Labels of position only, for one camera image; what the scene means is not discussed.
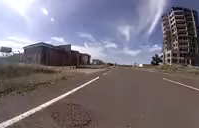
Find low dark building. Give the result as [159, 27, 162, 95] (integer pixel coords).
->
[21, 41, 92, 67]

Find dark tree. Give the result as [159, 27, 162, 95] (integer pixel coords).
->
[150, 53, 164, 66]

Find tall unfinished concrete building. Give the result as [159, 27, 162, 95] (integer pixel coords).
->
[161, 6, 199, 68]

